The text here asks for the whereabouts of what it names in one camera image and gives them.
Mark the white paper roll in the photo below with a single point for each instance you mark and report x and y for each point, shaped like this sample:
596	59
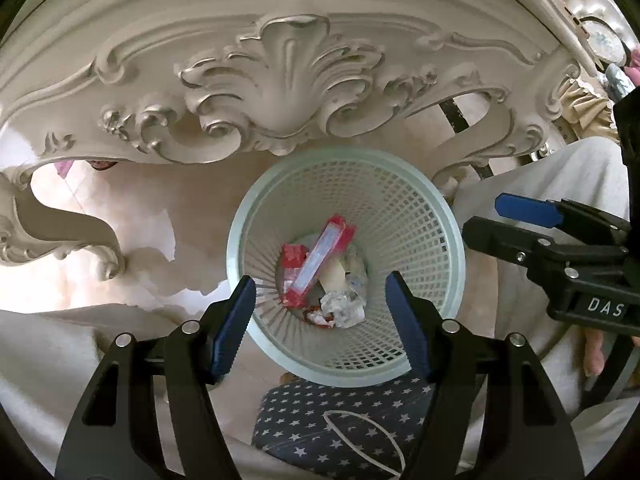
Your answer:
334	275

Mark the dark star-patterned slipper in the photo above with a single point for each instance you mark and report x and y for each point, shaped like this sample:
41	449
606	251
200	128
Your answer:
300	425

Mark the round bolster cushion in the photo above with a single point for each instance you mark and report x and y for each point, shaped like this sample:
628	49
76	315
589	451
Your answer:
605	40

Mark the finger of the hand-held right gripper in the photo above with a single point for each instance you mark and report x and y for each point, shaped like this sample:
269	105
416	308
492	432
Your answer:
525	210
500	240

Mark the crumpled white paper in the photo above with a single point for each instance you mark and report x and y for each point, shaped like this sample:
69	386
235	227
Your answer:
342	310

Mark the small red and white wrapper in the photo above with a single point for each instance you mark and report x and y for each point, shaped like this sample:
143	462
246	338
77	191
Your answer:
320	316

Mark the dark cloth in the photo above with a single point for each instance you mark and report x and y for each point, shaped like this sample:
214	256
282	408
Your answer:
631	160

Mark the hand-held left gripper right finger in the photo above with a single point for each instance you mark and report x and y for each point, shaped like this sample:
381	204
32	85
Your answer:
406	330

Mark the long red and white box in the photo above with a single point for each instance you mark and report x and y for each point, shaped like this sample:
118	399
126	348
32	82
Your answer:
320	255

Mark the carved cream coffee table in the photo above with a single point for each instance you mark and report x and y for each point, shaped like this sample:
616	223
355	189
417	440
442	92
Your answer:
280	70

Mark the red snack wrapper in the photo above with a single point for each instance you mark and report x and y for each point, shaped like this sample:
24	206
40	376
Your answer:
292	257

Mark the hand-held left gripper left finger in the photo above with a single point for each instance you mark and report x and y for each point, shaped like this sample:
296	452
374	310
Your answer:
232	332

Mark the beige fringed sofa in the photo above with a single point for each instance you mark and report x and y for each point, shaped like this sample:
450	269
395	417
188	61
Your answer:
587	105

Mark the person's right hand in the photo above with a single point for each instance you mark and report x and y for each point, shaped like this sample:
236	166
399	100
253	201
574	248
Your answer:
595	355

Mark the white mesh wastebasket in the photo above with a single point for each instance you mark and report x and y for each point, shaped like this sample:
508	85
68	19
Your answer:
400	200

